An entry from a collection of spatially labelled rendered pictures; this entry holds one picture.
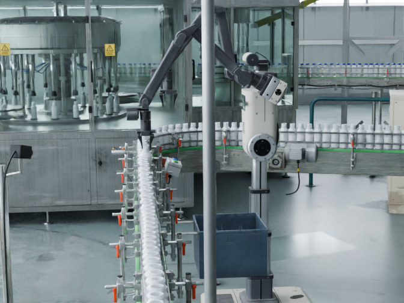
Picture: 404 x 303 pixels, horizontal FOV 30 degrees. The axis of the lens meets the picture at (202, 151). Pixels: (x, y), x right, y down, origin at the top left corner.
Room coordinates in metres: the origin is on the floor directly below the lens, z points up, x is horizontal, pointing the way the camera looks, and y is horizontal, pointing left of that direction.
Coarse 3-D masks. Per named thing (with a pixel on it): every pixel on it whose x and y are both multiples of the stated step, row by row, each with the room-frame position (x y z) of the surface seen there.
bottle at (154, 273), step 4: (152, 272) 2.05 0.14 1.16; (156, 272) 2.05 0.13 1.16; (160, 272) 2.05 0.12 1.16; (152, 276) 2.02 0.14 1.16; (156, 276) 2.02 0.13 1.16; (160, 276) 2.02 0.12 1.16; (148, 284) 2.04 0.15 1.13; (164, 284) 2.03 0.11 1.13; (148, 288) 2.02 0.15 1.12; (164, 288) 2.02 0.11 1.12
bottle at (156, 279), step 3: (153, 279) 1.99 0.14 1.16; (156, 279) 1.99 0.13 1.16; (159, 279) 1.99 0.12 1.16; (162, 279) 1.98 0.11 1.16; (150, 282) 1.98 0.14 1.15; (153, 282) 1.96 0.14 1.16; (156, 282) 1.96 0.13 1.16; (159, 282) 1.96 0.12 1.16; (162, 282) 1.97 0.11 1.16; (150, 285) 1.98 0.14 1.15; (165, 291) 1.98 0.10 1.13; (147, 294) 1.97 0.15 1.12; (165, 294) 1.97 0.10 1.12; (147, 297) 1.96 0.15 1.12; (165, 297) 1.96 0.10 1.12; (147, 300) 1.96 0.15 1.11
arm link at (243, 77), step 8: (184, 32) 3.90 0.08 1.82; (192, 32) 3.91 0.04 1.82; (200, 32) 3.92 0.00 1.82; (200, 40) 3.93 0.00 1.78; (216, 48) 3.93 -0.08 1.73; (216, 56) 3.93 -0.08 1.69; (224, 56) 3.94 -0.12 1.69; (224, 64) 3.94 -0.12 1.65; (232, 64) 3.94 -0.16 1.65; (232, 72) 3.93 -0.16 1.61; (240, 72) 3.92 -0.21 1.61; (248, 72) 3.92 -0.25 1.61; (240, 80) 3.92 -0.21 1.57; (248, 80) 3.92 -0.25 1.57
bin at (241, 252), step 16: (224, 224) 3.55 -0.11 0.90; (240, 224) 3.56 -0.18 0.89; (256, 224) 3.55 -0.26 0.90; (224, 240) 3.25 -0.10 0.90; (240, 240) 3.26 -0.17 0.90; (256, 240) 3.26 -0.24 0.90; (224, 256) 3.25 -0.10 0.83; (240, 256) 3.26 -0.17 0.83; (256, 256) 3.26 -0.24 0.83; (224, 272) 3.25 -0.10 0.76; (240, 272) 3.26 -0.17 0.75; (256, 272) 3.26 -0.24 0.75
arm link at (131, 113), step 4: (144, 100) 3.88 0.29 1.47; (144, 104) 3.88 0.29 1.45; (128, 108) 3.90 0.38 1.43; (132, 108) 3.90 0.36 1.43; (136, 108) 3.90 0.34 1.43; (140, 108) 3.90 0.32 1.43; (144, 108) 3.89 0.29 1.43; (148, 108) 3.89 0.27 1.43; (128, 112) 3.90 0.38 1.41; (132, 112) 3.90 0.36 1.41; (136, 112) 3.90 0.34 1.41; (128, 116) 3.89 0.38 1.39; (132, 116) 3.89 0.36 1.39; (136, 116) 3.90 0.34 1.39; (128, 120) 3.91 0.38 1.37; (132, 120) 3.91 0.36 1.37; (136, 120) 3.92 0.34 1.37
